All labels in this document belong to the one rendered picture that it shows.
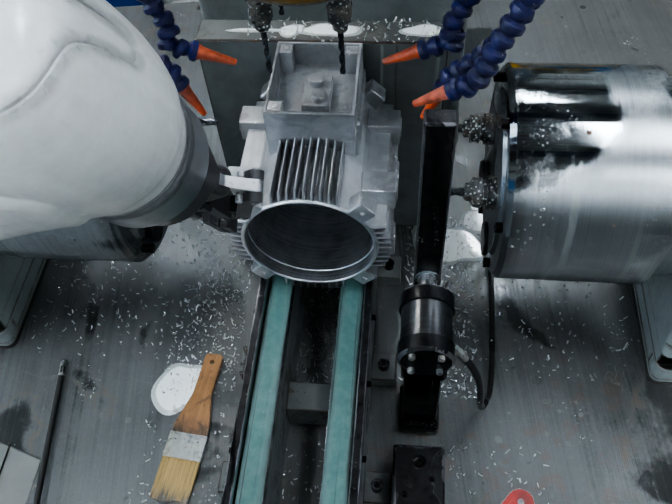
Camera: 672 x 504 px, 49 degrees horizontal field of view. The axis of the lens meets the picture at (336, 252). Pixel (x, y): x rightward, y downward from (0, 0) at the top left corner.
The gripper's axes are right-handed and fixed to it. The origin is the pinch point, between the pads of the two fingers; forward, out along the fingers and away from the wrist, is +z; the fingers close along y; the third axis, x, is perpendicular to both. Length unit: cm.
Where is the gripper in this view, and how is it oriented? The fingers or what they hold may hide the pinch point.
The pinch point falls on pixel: (221, 211)
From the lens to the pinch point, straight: 68.6
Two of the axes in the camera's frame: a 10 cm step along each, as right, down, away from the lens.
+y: -9.9, -0.4, 0.9
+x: -0.5, 9.9, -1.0
